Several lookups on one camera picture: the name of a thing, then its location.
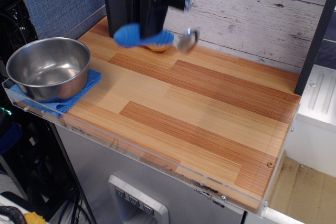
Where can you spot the white aluminium rail block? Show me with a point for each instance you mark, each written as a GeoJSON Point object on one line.
{"type": "Point", "coordinates": [311, 138]}

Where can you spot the stainless steel bowl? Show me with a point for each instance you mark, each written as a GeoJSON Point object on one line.
{"type": "Point", "coordinates": [51, 69]}

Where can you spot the dark right frame post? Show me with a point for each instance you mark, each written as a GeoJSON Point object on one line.
{"type": "Point", "coordinates": [321, 29]}

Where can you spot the silver cabinet with buttons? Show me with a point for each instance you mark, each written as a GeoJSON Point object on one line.
{"type": "Point", "coordinates": [94, 163]}

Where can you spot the blue handled metal spoon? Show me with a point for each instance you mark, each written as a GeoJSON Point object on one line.
{"type": "Point", "coordinates": [128, 36]}

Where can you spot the yellow plastic chicken drumstick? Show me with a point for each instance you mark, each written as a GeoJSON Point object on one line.
{"type": "Point", "coordinates": [157, 48]}

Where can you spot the blue folded cloth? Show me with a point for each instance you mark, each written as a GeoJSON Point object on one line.
{"type": "Point", "coordinates": [78, 94]}

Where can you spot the blue fabric panel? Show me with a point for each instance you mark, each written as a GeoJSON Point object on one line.
{"type": "Point", "coordinates": [64, 18]}

